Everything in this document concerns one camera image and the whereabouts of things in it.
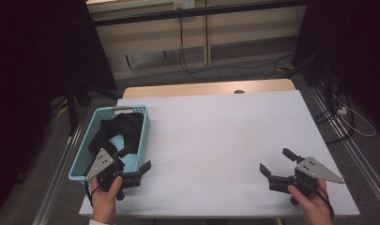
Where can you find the white wall socket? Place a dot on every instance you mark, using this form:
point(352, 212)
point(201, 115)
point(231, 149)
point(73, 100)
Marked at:
point(184, 4)

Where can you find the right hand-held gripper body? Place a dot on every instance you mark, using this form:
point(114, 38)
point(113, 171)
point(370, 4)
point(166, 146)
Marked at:
point(316, 170)

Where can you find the light blue plastic basket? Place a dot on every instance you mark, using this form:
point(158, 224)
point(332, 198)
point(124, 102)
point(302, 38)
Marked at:
point(84, 153)

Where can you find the black stand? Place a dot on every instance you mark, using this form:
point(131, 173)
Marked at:
point(72, 115)
point(327, 87)

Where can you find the white power strip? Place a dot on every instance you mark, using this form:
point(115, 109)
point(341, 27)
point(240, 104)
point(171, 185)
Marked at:
point(342, 110)

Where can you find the metal floor rail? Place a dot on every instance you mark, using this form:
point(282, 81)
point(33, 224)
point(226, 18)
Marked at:
point(359, 159)
point(54, 181)

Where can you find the black metal bar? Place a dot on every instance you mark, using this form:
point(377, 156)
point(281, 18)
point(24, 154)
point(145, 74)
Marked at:
point(194, 12)

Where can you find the person's right hand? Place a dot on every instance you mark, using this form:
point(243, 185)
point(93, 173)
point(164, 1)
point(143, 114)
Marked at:
point(317, 212)

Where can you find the black curtain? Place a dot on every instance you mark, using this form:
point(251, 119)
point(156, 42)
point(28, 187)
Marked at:
point(37, 62)
point(359, 47)

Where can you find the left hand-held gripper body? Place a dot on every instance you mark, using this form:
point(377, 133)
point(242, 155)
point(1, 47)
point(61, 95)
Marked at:
point(101, 162)

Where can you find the dark round table grommet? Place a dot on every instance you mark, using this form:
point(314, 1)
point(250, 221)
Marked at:
point(239, 91)

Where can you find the person's left hand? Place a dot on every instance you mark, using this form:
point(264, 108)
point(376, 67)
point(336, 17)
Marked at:
point(103, 204)

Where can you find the black pants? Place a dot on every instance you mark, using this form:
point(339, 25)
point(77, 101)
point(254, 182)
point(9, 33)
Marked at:
point(125, 126)

